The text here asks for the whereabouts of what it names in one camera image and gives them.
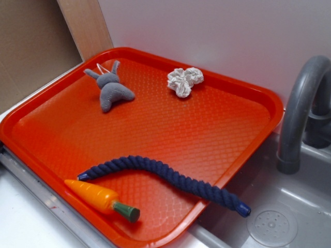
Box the dark blue twisted rope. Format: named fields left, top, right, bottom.
left=77, top=155, right=251, bottom=218

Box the crumpled white paper ball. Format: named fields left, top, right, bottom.
left=168, top=67, right=204, bottom=98

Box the orange plastic tray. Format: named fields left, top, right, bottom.
left=1, top=48, right=283, bottom=247

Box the grey plush bunny toy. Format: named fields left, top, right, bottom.
left=84, top=60, right=135, bottom=113

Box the orange plastic toy carrot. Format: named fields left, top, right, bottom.
left=64, top=179, right=140, bottom=223

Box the light wooden board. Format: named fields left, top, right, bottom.
left=57, top=0, right=113, bottom=61

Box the grey plastic toy sink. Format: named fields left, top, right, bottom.
left=189, top=134, right=330, bottom=247

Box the grey plastic toy faucet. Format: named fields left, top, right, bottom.
left=277, top=55, right=330, bottom=174

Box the brown cardboard panel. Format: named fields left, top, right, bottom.
left=1, top=1, right=82, bottom=113

